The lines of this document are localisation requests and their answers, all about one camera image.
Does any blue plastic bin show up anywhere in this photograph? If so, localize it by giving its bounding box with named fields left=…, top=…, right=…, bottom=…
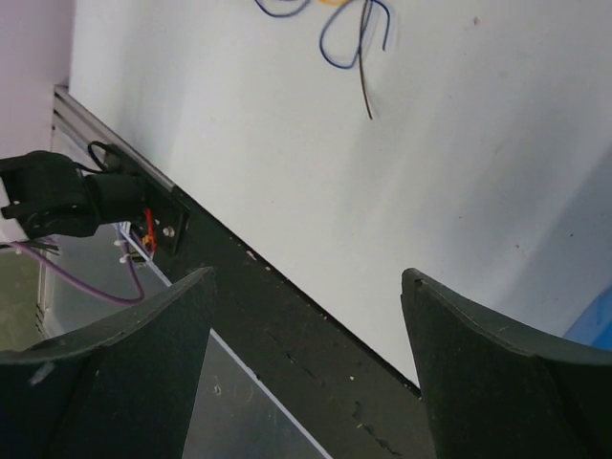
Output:
left=563, top=287, right=612, bottom=351

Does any brown wire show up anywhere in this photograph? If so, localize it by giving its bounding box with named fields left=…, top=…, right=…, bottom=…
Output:
left=356, top=0, right=377, bottom=120

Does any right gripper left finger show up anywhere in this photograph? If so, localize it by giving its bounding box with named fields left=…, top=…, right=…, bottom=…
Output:
left=1, top=268, right=215, bottom=458

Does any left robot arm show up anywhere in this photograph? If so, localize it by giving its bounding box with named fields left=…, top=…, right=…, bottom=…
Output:
left=1, top=150, right=146, bottom=244

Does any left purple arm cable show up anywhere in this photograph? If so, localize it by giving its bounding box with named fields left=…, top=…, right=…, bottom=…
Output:
left=0, top=229, right=147, bottom=305

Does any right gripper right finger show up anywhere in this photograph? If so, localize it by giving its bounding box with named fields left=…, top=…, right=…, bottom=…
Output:
left=401, top=269, right=611, bottom=458

